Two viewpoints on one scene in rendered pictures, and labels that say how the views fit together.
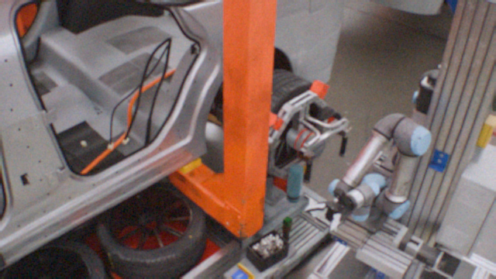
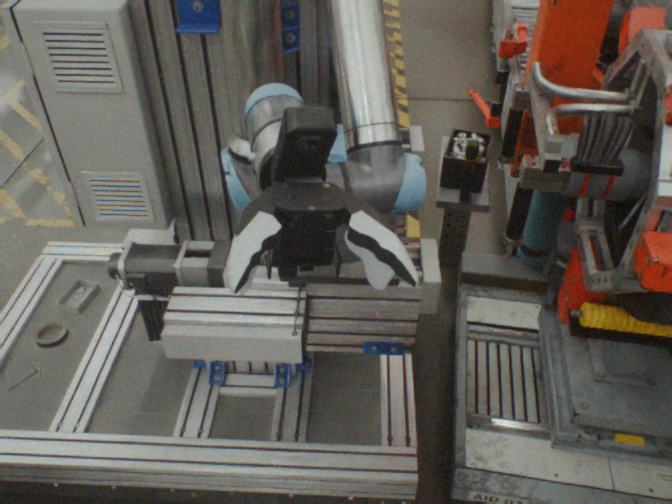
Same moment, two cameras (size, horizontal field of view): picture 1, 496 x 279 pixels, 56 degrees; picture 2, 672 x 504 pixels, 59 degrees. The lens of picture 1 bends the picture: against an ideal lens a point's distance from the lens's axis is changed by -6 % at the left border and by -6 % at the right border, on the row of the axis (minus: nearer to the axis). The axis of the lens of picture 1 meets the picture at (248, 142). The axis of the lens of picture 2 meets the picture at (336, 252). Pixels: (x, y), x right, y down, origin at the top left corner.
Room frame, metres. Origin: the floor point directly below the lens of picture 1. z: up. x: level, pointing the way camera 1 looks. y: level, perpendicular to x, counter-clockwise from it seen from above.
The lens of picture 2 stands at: (2.94, -1.45, 1.56)
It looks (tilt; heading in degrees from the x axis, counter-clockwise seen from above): 40 degrees down; 146
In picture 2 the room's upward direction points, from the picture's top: straight up
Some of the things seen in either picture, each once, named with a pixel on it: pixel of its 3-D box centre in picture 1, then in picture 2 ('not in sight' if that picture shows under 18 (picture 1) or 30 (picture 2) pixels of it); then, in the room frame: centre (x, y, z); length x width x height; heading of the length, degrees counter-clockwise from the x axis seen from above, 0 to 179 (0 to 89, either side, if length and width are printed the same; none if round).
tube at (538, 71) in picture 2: (304, 128); (584, 69); (2.20, -0.31, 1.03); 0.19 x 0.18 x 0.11; 46
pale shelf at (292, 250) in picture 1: (261, 263); (463, 171); (1.71, -0.09, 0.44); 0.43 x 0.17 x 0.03; 136
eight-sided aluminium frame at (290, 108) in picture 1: (297, 136); (626, 169); (2.36, -0.29, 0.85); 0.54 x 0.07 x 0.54; 136
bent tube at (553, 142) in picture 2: (325, 114); (598, 110); (2.35, -0.45, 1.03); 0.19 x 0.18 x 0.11; 46
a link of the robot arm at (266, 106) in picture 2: not in sight; (279, 130); (2.37, -1.15, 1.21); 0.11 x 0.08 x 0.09; 158
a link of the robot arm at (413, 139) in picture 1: (401, 171); not in sight; (1.68, -0.72, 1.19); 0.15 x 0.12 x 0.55; 39
